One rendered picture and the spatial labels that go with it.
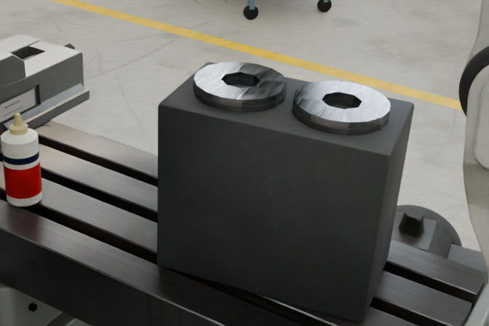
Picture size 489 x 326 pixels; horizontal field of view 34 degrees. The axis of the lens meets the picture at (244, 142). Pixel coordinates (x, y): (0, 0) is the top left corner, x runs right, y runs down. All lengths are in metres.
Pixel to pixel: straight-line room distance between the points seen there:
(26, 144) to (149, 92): 2.55
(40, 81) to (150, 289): 0.41
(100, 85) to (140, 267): 2.69
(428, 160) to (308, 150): 2.39
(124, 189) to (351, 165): 0.36
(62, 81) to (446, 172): 2.08
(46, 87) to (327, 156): 0.54
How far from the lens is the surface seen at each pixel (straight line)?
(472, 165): 1.14
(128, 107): 3.29
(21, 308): 0.99
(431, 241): 1.50
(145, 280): 0.82
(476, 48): 1.11
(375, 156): 0.68
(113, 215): 0.91
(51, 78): 1.13
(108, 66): 3.69
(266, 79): 0.77
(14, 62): 1.07
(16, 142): 0.90
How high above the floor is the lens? 1.43
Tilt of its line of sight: 28 degrees down
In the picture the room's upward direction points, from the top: 4 degrees clockwise
